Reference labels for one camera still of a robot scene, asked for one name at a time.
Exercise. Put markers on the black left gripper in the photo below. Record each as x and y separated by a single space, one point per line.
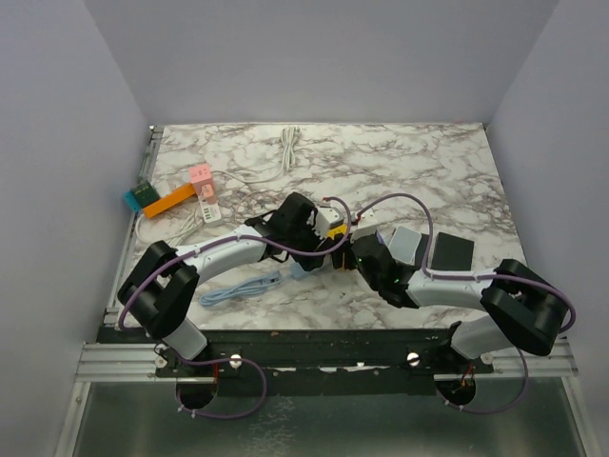
307 262

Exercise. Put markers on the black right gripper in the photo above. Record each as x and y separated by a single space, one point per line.
346 248

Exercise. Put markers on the yellow cube socket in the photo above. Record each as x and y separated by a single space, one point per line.
337 232

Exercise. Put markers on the light blue power strip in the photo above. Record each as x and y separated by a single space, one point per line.
296 272

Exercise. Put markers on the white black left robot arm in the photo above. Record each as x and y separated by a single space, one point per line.
158 291

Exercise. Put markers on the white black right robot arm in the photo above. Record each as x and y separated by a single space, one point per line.
519 308

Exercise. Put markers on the teal blue plug block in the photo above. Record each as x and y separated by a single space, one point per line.
141 196

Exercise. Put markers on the black block under box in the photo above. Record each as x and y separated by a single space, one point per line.
420 250

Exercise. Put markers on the white green usb charger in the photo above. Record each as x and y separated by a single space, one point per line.
211 213

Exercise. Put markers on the black flat block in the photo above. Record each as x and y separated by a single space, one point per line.
452 253

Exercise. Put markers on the orange power strip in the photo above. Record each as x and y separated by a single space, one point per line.
168 202

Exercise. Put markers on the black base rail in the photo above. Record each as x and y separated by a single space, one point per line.
311 362

